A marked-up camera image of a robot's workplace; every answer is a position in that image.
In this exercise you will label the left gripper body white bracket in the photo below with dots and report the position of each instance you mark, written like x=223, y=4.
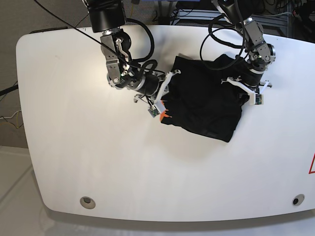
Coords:
x=251, y=91

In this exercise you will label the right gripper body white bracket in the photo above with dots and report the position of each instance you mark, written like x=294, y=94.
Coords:
x=153, y=88

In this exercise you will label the black T-shirt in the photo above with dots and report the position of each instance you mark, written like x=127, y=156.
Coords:
x=199, y=102

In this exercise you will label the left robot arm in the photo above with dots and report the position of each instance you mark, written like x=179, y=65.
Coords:
x=255, y=53

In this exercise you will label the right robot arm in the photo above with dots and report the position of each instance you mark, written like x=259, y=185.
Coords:
x=139, y=75

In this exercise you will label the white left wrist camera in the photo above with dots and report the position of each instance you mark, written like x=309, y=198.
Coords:
x=256, y=99

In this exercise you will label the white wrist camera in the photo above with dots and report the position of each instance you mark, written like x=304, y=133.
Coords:
x=156, y=109
x=256, y=99

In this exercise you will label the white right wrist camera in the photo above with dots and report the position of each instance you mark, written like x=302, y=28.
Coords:
x=156, y=109

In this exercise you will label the aluminium frame rail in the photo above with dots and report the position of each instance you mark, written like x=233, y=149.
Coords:
x=281, y=24

